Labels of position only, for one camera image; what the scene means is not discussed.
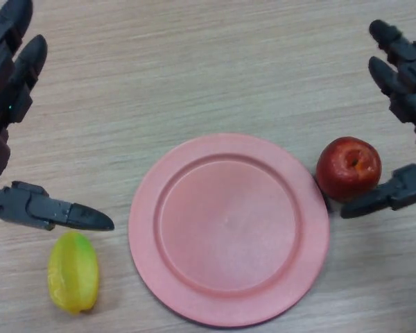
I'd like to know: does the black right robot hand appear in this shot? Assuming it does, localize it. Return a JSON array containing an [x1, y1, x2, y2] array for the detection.
[[340, 19, 416, 219]]

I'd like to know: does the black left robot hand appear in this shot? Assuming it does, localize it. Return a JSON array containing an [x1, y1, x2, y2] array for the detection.
[[0, 0, 115, 232]]

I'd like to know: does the yellow green starfruit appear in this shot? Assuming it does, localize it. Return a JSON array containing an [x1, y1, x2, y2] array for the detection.
[[47, 231, 100, 316]]

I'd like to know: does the red apple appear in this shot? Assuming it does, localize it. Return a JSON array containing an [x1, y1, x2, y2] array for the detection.
[[315, 136, 383, 203]]

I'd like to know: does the pink round plate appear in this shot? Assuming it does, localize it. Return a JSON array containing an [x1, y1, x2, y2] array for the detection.
[[128, 133, 331, 328]]

